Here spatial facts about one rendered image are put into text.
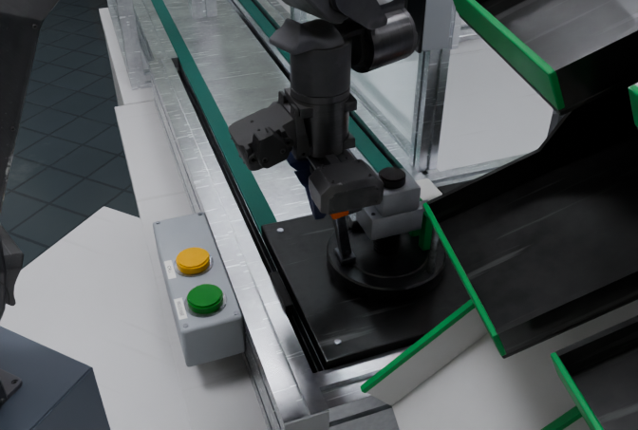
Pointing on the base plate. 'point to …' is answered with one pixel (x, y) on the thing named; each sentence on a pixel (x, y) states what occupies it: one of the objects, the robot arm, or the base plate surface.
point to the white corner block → (428, 189)
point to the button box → (233, 328)
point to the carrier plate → (365, 313)
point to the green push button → (205, 298)
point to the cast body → (394, 206)
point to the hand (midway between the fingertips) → (319, 191)
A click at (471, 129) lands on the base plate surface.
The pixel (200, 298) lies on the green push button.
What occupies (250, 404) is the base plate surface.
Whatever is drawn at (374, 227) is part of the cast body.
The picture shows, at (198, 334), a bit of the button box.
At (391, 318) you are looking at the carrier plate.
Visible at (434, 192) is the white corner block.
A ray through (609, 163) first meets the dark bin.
